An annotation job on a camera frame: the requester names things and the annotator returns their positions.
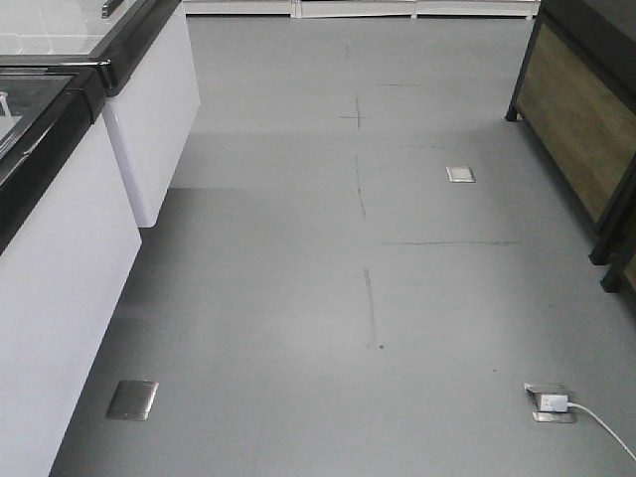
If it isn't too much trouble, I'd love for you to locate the steel floor plate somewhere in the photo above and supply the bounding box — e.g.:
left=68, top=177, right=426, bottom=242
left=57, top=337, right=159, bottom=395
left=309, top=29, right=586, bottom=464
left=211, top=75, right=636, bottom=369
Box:
left=106, top=380, right=159, bottom=421
left=446, top=166, right=476, bottom=184

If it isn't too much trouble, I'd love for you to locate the white chest freezer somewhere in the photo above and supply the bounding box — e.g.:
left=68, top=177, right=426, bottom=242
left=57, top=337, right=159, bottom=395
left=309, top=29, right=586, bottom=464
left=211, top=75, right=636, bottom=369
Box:
left=1, top=68, right=141, bottom=476
left=1, top=1, right=200, bottom=228

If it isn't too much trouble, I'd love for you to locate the far white chest freezer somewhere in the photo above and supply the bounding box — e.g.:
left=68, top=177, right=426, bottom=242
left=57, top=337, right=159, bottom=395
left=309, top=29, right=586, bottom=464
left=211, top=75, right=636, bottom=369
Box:
left=1, top=1, right=200, bottom=228

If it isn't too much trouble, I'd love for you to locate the near white chest freezer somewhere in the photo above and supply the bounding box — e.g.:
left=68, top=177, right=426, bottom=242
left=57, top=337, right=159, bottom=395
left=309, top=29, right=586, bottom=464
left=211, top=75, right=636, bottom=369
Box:
left=1, top=68, right=141, bottom=476

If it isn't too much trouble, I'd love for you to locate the wood panel display stand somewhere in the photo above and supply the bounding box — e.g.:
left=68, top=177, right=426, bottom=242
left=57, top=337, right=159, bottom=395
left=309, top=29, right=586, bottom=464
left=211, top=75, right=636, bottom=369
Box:
left=506, top=1, right=635, bottom=293

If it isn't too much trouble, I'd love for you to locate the far steel floor plate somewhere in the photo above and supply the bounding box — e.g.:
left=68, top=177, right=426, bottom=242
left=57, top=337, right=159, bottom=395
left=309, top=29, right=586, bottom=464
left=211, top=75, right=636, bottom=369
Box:
left=446, top=166, right=476, bottom=184

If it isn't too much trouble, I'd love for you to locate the left steel floor plate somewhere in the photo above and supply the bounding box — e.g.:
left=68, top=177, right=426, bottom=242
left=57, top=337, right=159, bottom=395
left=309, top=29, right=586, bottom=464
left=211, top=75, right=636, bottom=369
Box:
left=106, top=380, right=159, bottom=421

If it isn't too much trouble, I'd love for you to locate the white power plug cable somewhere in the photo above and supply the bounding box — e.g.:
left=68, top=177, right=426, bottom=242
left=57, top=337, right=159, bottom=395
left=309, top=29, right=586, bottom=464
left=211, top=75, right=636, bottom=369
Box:
left=540, top=394, right=636, bottom=464

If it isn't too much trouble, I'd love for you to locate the open floor socket box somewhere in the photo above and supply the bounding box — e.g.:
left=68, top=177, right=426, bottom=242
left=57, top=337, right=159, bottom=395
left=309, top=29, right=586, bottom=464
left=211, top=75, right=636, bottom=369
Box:
left=524, top=383, right=576, bottom=423

